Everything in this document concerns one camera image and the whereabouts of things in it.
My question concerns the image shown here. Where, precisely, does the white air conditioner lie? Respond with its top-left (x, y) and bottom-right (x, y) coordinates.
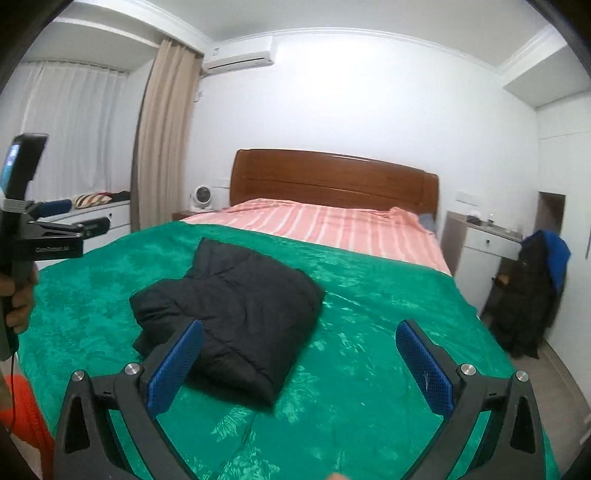
top-left (201, 37), bottom-right (276, 75)

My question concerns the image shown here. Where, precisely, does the dark hanging coat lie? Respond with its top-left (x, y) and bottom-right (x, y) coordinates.
top-left (489, 230), bottom-right (571, 360)

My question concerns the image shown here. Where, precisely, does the wooden headboard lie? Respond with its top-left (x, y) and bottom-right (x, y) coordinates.
top-left (229, 148), bottom-right (439, 217)

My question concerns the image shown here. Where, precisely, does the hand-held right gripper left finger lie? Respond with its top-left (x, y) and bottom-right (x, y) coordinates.
top-left (53, 318), bottom-right (205, 480)

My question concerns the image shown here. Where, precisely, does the white wardrobe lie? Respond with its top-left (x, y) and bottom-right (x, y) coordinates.
top-left (501, 69), bottom-right (591, 352)

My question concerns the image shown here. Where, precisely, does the blue hanging garment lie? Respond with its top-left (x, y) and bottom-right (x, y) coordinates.
top-left (540, 230), bottom-right (572, 294)

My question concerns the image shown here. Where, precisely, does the striped cushion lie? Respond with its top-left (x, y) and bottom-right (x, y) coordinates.
top-left (72, 193), bottom-right (114, 209)

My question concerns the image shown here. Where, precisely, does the orange clothing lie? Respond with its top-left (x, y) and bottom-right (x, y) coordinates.
top-left (4, 374), bottom-right (57, 480)

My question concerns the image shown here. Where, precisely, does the white desk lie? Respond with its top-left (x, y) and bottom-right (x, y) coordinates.
top-left (441, 210), bottom-right (525, 315)

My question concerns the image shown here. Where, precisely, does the wooden nightstand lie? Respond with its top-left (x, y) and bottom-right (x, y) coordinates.
top-left (172, 209), bottom-right (218, 222)

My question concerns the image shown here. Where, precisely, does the white sheer curtain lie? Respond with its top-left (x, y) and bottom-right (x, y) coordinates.
top-left (0, 60), bottom-right (155, 217)

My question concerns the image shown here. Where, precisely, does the white window cabinet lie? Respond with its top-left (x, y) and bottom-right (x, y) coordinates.
top-left (34, 199), bottom-right (131, 271)

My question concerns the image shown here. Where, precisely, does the small white fan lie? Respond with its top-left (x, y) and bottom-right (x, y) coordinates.
top-left (190, 185), bottom-right (213, 213)

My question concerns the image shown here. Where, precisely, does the black cable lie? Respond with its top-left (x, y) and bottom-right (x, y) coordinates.
top-left (6, 351), bottom-right (20, 444)

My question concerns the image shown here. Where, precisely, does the beige curtain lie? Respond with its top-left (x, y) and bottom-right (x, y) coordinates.
top-left (130, 38), bottom-right (205, 233)

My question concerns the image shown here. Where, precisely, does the person's left hand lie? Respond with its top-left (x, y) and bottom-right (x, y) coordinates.
top-left (0, 267), bottom-right (38, 336)

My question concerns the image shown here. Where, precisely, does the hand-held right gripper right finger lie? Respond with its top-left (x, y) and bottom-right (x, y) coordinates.
top-left (396, 320), bottom-right (548, 480)

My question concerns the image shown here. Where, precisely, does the pink striped bed sheet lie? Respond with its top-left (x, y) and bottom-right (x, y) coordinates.
top-left (182, 198), bottom-right (452, 278)

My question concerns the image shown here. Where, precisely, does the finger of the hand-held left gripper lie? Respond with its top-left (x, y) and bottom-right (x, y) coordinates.
top-left (32, 198), bottom-right (73, 218)
top-left (28, 217), bottom-right (112, 239)

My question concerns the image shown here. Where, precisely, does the green plush blanket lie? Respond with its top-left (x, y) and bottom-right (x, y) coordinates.
top-left (16, 219), bottom-right (557, 480)

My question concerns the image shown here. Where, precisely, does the black puffer jacket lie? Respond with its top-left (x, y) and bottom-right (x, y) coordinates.
top-left (129, 237), bottom-right (326, 408)

